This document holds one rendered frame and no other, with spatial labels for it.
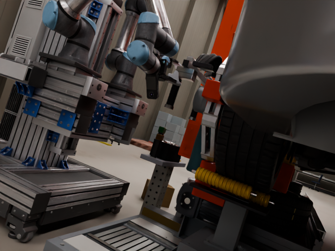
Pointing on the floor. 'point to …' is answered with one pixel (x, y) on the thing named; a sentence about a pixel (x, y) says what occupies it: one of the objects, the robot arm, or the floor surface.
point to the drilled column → (157, 186)
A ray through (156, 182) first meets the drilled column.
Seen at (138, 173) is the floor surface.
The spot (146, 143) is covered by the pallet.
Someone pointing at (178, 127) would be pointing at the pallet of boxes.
